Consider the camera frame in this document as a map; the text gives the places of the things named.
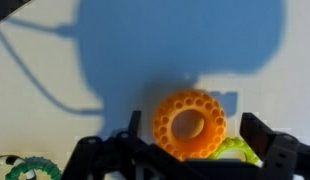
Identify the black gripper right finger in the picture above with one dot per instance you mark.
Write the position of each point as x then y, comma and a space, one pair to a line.
282, 154

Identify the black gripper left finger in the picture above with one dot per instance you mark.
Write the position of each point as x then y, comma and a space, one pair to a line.
123, 152

